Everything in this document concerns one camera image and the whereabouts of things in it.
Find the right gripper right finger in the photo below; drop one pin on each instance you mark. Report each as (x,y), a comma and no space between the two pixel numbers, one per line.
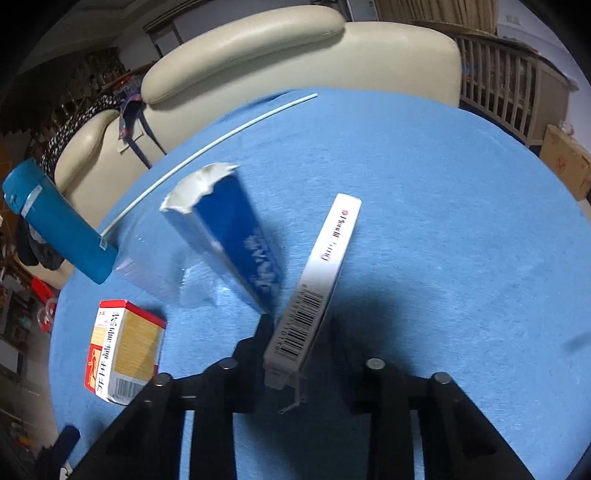
(458,441)

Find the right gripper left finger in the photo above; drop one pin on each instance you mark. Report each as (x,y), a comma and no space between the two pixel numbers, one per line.
(145,439)

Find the red yellow white box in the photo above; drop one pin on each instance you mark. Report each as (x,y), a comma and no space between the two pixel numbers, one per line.
(124,351)

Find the white purple medicine box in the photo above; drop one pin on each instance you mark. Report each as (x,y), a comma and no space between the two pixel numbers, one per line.
(295,334)

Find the clear plastic tray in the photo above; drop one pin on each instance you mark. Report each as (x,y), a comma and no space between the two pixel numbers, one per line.
(171,258)

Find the dark blue torn carton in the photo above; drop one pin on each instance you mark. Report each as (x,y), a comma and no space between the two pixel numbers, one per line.
(212,212)

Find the blue table cloth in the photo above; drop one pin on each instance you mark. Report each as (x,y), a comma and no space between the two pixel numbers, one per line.
(469,256)

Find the dark clothes pile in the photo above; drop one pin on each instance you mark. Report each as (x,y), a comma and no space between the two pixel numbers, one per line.
(31,249)

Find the blue cylinder bottle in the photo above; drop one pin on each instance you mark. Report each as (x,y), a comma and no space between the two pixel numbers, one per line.
(29,193)

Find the brown cardboard box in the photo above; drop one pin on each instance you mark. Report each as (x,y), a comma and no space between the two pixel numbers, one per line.
(568,160)

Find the wooden baby crib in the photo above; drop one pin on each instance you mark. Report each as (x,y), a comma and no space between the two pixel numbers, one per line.
(509,82)

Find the cream leather sofa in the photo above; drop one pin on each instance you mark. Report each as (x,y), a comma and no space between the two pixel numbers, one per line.
(233,64)

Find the beige curtain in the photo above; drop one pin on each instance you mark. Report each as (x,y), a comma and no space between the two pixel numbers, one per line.
(475,15)

